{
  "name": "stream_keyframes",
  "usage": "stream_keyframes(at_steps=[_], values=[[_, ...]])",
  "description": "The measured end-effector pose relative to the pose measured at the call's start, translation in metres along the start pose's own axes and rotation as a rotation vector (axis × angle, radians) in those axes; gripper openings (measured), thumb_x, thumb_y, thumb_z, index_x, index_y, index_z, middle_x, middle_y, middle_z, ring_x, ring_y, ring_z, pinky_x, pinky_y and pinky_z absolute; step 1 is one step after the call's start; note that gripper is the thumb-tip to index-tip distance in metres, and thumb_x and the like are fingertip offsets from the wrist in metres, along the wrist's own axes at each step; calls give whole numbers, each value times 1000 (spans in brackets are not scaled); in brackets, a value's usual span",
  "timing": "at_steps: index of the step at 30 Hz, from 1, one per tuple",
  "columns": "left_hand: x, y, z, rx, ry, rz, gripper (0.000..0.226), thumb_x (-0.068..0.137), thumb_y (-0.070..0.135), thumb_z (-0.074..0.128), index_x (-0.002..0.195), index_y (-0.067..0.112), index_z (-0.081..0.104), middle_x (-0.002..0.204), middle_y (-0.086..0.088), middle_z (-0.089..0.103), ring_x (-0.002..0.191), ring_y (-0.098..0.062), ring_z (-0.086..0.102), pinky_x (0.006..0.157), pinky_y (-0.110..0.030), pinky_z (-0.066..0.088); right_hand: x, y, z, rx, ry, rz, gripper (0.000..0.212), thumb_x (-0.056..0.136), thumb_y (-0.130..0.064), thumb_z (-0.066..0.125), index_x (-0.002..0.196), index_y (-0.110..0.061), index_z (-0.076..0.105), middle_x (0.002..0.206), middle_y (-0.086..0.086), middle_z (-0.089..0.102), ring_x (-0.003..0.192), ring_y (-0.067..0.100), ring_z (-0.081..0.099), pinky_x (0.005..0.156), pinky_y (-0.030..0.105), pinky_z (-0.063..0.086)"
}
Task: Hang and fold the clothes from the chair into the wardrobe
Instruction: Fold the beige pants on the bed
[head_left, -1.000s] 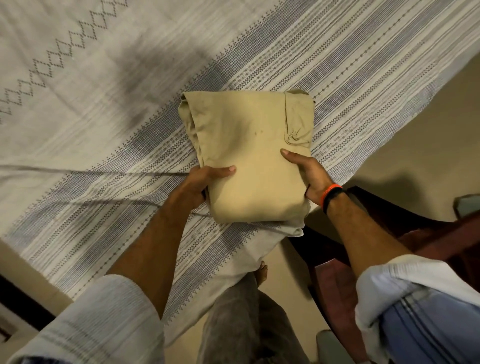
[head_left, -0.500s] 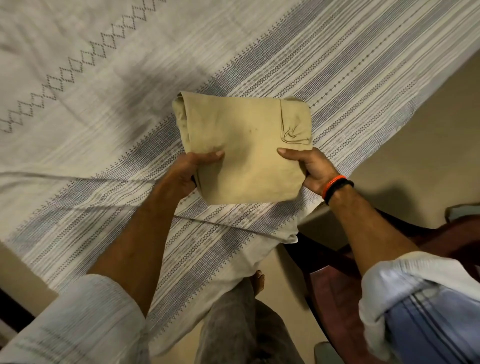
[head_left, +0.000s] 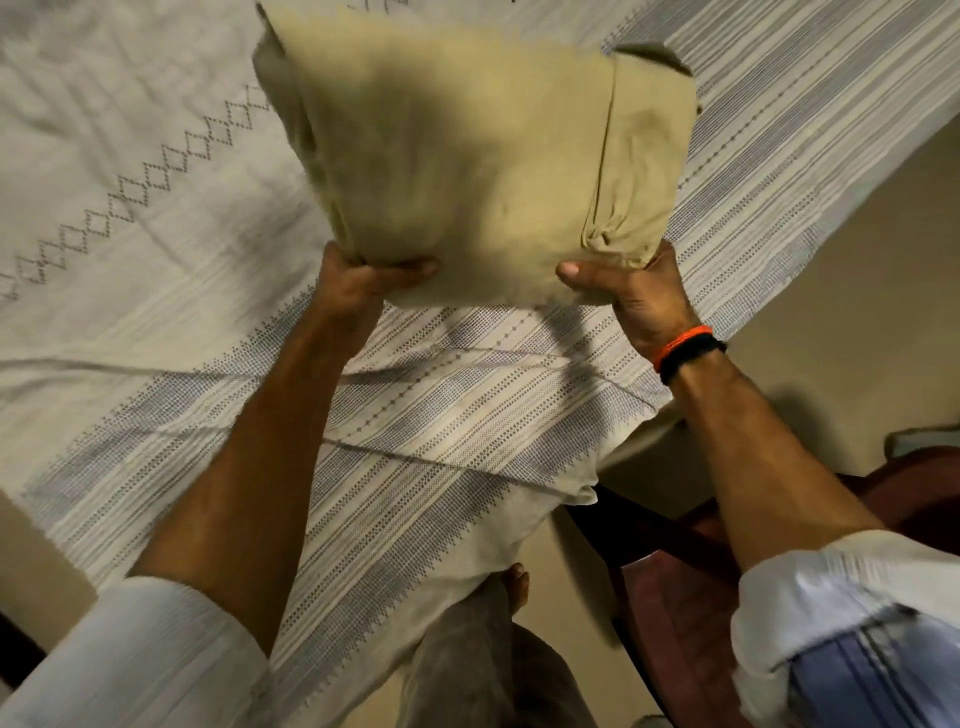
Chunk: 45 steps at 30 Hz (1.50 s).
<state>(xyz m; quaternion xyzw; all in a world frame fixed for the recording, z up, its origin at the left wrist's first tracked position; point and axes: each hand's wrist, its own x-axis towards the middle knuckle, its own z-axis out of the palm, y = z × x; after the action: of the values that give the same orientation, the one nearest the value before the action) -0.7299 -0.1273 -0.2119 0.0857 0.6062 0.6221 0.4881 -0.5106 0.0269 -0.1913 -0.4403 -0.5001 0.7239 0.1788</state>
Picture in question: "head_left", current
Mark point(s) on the person's right hand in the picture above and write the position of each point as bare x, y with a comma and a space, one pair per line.
645, 304

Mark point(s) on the person's left hand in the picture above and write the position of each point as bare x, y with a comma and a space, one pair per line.
352, 289

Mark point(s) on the person's right thumb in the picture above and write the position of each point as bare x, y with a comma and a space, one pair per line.
589, 276

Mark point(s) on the person's left thumb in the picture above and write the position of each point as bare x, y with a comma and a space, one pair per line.
401, 271

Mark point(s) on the beige cloth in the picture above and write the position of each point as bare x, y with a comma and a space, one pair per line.
480, 157

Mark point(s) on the person's left forearm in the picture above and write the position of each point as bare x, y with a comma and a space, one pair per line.
247, 480

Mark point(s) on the person's right forearm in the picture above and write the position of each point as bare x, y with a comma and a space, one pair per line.
757, 457

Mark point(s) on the orange wrist band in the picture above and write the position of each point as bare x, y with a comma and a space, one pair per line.
681, 343

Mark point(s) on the black wrist band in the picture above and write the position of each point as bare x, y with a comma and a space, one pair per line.
694, 355

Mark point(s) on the white striped bedsheet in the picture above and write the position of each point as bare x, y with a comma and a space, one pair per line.
225, 337

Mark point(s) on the person's foot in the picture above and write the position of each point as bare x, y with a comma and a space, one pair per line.
516, 585

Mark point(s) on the dark red wooden chair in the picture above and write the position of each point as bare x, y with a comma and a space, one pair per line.
690, 600

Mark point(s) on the person's grey trousers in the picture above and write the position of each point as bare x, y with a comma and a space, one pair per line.
480, 667

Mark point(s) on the white shirt right sleeve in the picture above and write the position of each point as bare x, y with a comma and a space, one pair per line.
847, 630

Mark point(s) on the white shirt sleeve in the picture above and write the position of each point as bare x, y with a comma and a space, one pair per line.
847, 630
135, 660

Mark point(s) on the white shirt left sleeve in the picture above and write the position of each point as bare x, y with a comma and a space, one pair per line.
135, 660

